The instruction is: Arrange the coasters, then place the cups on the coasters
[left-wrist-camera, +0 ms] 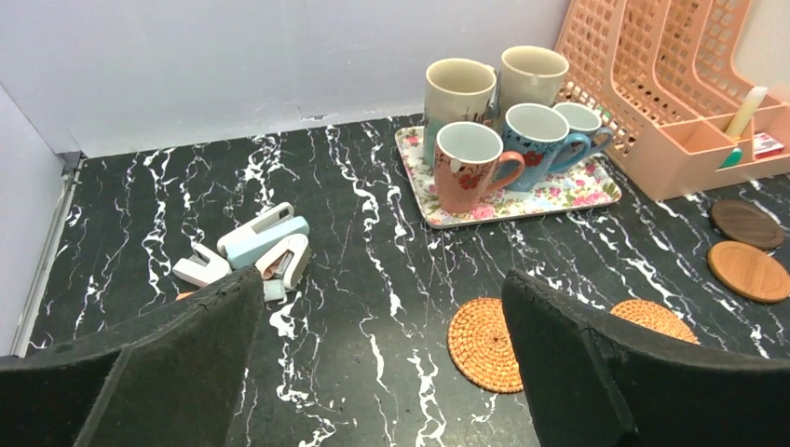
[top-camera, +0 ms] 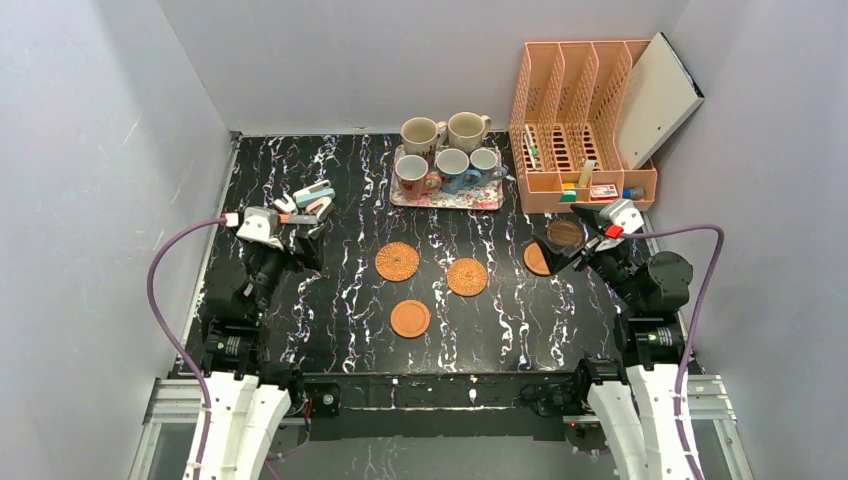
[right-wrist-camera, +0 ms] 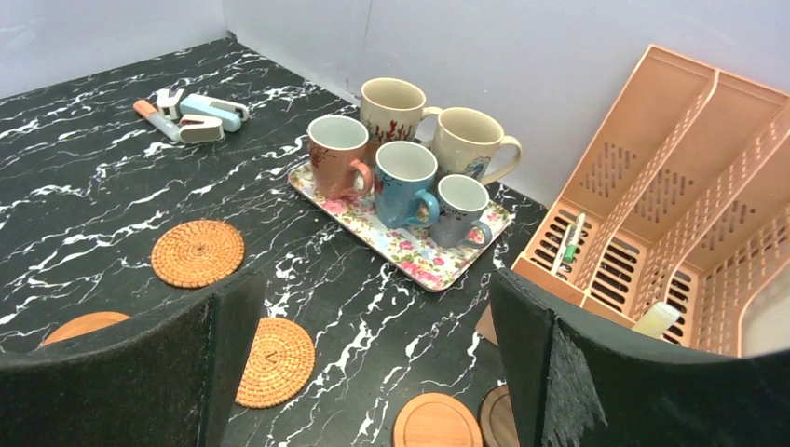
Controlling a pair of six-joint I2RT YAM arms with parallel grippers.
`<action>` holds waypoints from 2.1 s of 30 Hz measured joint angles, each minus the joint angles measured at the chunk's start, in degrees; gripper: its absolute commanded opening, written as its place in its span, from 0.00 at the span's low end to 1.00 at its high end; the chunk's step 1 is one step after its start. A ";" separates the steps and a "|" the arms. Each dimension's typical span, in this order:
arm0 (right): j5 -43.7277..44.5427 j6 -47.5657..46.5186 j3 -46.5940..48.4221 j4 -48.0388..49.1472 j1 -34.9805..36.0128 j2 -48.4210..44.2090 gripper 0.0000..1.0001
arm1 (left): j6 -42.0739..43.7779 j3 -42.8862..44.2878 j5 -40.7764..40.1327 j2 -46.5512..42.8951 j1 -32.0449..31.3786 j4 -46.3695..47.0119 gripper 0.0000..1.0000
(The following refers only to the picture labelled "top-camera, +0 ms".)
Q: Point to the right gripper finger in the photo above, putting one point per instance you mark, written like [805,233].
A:
[591,216]
[556,257]

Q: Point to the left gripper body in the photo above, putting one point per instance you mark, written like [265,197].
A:
[303,237]

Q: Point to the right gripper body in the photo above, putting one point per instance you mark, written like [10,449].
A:
[585,242]

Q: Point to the light wooden round coaster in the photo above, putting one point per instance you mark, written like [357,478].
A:
[534,260]

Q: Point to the dark walnut round coaster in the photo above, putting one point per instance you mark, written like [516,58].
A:
[565,233]

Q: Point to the woven rattan coaster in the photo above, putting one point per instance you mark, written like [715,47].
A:
[397,262]
[467,277]

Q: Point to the terracotta round coaster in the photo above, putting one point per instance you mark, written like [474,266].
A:
[410,319]

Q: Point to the beige mug with number three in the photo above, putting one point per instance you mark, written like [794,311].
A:
[466,130]

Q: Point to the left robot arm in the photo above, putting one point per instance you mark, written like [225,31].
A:
[243,398]

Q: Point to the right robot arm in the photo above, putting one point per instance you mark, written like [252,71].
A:
[640,399]

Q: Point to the red card box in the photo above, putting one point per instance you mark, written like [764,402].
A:
[603,192]

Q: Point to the green eraser block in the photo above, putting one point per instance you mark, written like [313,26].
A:
[569,196]

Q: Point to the orange cap highlighter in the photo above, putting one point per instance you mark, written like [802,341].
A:
[298,219]

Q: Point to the white staple remover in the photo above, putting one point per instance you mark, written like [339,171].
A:
[285,204]

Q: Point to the blue cap bottle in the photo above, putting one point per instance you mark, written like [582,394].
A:
[634,193]

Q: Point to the peach desk file organizer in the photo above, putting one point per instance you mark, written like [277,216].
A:
[570,94]

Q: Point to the green white marker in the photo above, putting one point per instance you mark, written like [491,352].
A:
[531,148]

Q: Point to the floral serving tray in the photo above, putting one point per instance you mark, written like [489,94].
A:
[486,197]

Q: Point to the small light blue mug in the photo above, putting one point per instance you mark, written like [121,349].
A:
[488,164]

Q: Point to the pink floral mug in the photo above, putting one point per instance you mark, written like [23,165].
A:
[415,178]

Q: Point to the white board binder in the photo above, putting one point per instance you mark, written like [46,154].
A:
[660,95]

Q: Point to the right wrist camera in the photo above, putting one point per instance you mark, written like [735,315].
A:
[623,217]

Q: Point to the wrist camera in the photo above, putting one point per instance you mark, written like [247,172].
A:
[262,226]
[623,217]

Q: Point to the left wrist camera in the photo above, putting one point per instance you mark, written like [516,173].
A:
[262,226]

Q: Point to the aluminium front rail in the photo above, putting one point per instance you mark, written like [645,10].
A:
[450,405]

